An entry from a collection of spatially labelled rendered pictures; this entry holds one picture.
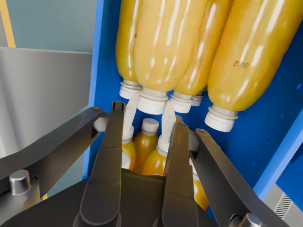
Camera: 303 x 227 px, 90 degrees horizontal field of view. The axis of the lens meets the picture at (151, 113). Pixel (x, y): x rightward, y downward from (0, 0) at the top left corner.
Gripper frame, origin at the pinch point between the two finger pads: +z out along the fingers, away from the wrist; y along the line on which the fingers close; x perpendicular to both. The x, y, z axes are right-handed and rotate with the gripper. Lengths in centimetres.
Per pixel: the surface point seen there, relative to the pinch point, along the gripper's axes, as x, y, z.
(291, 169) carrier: -14.3, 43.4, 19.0
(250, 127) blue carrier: -1.4, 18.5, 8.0
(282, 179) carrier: -20, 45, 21
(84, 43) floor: 4, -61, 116
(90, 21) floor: 21, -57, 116
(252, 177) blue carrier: -7.3, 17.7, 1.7
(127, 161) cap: -9.5, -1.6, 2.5
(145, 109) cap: 0.0, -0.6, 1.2
